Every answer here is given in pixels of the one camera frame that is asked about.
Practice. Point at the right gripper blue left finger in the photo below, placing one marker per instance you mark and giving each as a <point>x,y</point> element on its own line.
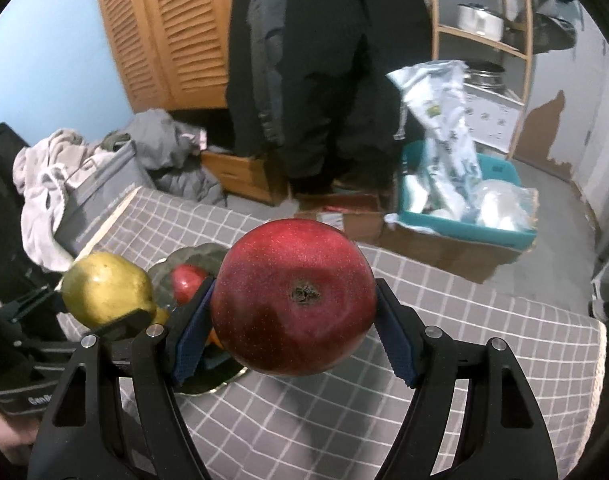
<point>193,339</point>

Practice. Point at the grey text storage bag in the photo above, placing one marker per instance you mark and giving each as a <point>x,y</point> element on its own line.
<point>96,198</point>

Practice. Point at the large orange with stem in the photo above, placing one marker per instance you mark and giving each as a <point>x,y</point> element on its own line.
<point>214,339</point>

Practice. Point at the yellow pear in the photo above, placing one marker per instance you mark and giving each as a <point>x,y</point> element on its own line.
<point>161,316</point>
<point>102,287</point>

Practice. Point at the wooden drawer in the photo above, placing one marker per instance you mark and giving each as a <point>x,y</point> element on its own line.
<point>252,178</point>

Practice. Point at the beige towel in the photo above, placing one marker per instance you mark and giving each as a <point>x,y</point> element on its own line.
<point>45,175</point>

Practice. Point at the wooden shelf rack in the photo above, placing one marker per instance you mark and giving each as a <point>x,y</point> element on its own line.
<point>514,51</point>

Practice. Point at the person left hand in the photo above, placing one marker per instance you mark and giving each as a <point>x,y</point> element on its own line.
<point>17,435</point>

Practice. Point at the black hanging coat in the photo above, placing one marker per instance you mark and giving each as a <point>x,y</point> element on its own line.
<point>309,87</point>

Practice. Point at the clear plastic bag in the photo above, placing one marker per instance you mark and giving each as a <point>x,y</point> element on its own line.
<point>505,206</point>

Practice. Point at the grey checked tablecloth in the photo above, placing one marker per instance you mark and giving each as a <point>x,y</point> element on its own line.
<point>340,424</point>

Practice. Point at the teal plastic basket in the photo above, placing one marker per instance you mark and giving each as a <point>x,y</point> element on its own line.
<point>412,199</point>

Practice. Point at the white cooking pot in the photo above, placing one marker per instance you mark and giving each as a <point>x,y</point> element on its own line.
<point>480,20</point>

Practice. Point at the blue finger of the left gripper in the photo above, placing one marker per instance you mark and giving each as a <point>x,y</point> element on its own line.
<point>116,336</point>
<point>34,305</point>

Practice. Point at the grey clothes pile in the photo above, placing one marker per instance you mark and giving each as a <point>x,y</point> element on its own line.
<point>170,153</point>

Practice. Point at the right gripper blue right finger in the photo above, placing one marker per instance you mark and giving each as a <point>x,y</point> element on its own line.
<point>401,331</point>

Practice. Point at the red apple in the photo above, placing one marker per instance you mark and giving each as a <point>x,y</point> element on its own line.
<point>293,297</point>
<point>186,280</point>

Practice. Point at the grey bag hanging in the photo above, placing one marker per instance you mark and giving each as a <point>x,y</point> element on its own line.
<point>552,34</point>

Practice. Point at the white patterned drawer box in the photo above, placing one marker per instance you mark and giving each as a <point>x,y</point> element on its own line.
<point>492,118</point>

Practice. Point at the wooden louvered wardrobe doors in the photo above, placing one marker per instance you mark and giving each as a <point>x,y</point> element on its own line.
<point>170,54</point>

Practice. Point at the dark green glass plate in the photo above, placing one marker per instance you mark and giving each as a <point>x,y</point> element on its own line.
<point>216,367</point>

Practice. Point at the cardboard box under basket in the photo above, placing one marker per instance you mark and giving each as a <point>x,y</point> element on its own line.
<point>475,262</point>

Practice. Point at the steel pot lower shelf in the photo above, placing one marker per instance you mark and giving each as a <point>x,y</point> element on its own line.
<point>485,75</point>

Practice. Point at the white printed plastic bag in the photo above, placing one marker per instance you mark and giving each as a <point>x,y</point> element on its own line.
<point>433,92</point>

